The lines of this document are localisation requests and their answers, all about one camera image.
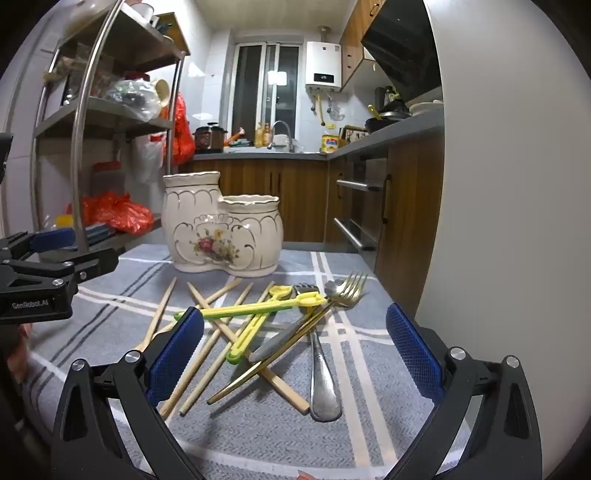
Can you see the grey plaid tablecloth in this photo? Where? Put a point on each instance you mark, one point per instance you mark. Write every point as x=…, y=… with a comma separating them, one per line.
x=258, y=443

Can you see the wooden cabinets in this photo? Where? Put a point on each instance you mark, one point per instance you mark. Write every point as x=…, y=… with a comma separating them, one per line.
x=353, y=37
x=411, y=207

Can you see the grey kitchen countertop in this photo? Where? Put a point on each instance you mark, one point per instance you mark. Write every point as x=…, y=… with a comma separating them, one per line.
x=392, y=134

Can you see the yellow-green plastic fork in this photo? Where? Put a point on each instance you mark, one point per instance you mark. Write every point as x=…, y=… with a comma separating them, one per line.
x=258, y=308

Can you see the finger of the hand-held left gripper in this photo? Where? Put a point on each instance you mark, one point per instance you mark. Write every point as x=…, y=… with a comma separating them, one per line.
x=51, y=239
x=92, y=263

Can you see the person's left hand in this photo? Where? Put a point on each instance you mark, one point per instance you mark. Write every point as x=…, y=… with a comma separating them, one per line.
x=21, y=355

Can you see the yellow-green plastic spoon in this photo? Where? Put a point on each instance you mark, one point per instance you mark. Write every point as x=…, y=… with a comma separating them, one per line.
x=249, y=334

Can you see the amber liquid bottle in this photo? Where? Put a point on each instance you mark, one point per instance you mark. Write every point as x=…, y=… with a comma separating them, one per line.
x=262, y=134

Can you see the red-lid storage container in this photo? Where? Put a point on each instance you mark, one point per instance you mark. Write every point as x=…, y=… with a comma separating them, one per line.
x=108, y=177

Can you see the floral ceramic utensil holder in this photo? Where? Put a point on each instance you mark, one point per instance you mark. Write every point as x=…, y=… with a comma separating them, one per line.
x=221, y=230

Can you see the kitchen window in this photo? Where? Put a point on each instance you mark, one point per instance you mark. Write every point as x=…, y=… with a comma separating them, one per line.
x=247, y=87

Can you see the black range hood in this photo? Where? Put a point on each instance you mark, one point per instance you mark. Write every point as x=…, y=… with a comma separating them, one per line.
x=406, y=46

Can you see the metal shelf rack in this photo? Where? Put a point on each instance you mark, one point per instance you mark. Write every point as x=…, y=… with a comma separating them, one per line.
x=83, y=129

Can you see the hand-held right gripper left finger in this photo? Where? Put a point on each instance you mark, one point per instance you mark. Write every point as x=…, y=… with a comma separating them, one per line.
x=178, y=355

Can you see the crumpled red plastic bag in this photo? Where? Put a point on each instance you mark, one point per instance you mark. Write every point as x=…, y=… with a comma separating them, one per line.
x=115, y=212

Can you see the white casserole pot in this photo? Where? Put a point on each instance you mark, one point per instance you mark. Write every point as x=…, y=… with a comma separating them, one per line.
x=425, y=108

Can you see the white water heater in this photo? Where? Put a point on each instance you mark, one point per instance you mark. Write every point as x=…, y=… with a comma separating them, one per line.
x=323, y=64

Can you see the clear plastic bag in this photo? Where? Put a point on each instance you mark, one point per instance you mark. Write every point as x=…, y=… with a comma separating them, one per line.
x=134, y=97

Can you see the built-in steel oven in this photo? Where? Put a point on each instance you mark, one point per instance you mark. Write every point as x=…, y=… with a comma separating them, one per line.
x=364, y=203

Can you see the hanging red plastic bag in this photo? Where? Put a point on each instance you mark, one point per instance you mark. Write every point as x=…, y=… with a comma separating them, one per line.
x=181, y=134

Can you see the chrome sink faucet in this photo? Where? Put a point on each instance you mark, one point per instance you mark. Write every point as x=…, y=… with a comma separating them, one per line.
x=292, y=143

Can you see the wooden lower cabinets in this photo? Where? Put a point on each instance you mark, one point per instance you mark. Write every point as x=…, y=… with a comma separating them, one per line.
x=411, y=207

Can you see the wooden upper cabinets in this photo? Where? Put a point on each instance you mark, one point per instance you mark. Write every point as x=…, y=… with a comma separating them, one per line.
x=353, y=37

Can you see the black wok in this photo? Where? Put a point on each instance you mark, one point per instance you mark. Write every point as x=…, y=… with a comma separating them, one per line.
x=383, y=123

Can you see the gold metal fork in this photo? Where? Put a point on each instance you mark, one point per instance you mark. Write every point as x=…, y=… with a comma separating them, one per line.
x=349, y=290

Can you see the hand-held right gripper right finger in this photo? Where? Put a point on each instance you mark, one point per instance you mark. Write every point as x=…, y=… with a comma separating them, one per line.
x=413, y=350

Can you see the white refrigerator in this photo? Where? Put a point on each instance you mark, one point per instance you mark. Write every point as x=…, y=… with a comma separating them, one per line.
x=498, y=184

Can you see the white plastic bag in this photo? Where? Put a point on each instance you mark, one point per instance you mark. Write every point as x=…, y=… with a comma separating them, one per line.
x=147, y=159

